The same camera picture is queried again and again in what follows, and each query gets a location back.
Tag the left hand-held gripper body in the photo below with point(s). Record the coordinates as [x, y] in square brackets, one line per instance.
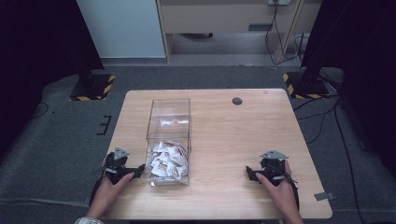
[115, 164]

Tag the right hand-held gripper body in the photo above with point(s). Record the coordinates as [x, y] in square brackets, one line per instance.
[274, 166]

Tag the person's right hand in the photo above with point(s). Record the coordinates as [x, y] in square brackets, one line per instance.
[281, 194]

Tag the person's left hand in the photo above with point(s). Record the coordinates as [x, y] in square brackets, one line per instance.
[106, 194]

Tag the pile of white snack packets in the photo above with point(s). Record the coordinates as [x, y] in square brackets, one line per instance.
[168, 163]

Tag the black tape mark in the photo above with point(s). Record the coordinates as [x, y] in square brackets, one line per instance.
[105, 125]

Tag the clear plastic box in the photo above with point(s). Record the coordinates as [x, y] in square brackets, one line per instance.
[169, 121]

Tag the grey tape strip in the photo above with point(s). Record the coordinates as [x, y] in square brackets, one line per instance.
[324, 196]

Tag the grey round table grommet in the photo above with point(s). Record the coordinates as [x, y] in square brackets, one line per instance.
[237, 101]

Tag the black yellow-striped stand base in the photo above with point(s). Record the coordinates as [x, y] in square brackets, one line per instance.
[306, 87]
[93, 88]

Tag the black curtain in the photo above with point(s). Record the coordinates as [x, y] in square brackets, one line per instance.
[34, 56]
[364, 62]

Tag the white panel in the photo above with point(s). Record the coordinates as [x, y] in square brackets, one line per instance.
[121, 28]

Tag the light wooden desk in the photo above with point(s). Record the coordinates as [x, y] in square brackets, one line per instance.
[218, 17]

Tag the white power strip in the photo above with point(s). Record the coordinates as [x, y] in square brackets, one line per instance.
[279, 2]

